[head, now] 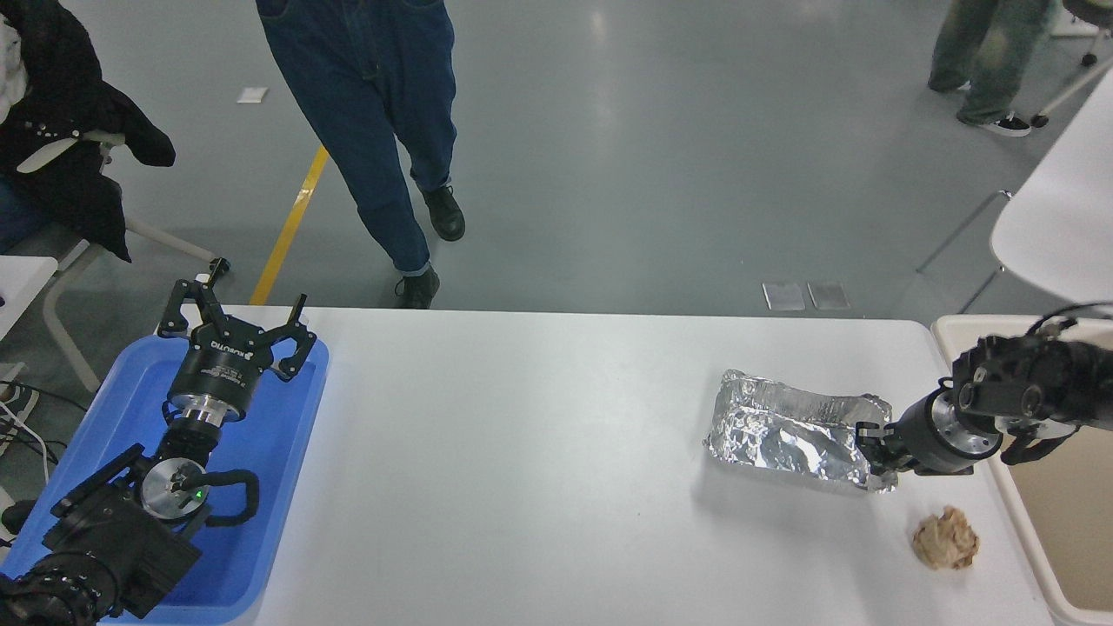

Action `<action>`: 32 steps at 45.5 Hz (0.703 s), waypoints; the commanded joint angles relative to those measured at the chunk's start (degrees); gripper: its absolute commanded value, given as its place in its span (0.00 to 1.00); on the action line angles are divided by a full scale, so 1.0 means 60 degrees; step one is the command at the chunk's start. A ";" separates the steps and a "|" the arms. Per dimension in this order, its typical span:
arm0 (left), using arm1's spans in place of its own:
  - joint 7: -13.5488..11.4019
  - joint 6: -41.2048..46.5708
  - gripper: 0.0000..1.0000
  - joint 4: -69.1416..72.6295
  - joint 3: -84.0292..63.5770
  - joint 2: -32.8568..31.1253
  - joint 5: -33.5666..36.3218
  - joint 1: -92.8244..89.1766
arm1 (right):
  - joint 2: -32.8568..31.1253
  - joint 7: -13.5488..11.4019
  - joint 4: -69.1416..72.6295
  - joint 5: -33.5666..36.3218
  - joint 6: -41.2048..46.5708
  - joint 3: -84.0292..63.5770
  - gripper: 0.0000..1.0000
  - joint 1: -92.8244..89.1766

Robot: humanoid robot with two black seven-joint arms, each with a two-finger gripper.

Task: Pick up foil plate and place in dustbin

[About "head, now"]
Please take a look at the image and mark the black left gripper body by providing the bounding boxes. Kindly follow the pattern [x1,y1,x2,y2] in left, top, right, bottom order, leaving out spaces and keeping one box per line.
[167,315,277,415]

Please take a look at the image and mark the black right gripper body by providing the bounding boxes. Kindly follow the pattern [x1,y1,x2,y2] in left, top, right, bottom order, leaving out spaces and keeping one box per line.
[891,391,970,476]

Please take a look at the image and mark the silver foil tray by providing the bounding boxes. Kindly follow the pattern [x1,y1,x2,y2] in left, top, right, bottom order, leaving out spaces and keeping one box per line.
[704,370,898,494]

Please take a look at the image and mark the crumpled tan paper ball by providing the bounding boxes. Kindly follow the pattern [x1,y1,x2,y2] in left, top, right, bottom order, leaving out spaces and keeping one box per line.
[911,507,981,570]

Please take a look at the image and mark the blue plastic tray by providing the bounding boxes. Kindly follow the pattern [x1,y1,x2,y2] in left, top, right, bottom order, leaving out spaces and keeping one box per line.
[0,335,331,625]

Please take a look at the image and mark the large pale bin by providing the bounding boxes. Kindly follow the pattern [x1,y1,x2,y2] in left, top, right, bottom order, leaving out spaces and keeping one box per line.
[931,315,1113,626]

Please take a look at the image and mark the grey sneaker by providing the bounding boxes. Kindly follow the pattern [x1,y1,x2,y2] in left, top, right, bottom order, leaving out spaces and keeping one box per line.
[0,383,40,431]

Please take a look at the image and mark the seated person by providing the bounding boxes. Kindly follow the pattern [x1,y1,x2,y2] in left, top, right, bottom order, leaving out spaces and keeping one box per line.
[0,0,177,262]

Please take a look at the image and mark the black shoe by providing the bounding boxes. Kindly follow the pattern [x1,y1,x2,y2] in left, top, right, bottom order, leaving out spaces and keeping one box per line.
[0,498,40,536]

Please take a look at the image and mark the round white table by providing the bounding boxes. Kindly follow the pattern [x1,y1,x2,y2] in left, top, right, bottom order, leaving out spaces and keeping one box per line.
[916,65,1113,314]

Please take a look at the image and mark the wheeled office chair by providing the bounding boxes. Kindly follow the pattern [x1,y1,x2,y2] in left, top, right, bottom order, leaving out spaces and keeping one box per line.
[1030,0,1113,128]

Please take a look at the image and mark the distant standing person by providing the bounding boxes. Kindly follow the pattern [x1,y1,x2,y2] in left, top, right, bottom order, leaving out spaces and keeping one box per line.
[927,0,1057,137]

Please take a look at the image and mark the white frame chair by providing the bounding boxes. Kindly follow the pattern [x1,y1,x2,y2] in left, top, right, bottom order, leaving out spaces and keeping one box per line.
[17,130,232,392]

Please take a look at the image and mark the floor cables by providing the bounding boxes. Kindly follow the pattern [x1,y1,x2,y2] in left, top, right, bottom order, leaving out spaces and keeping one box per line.
[0,380,70,483]

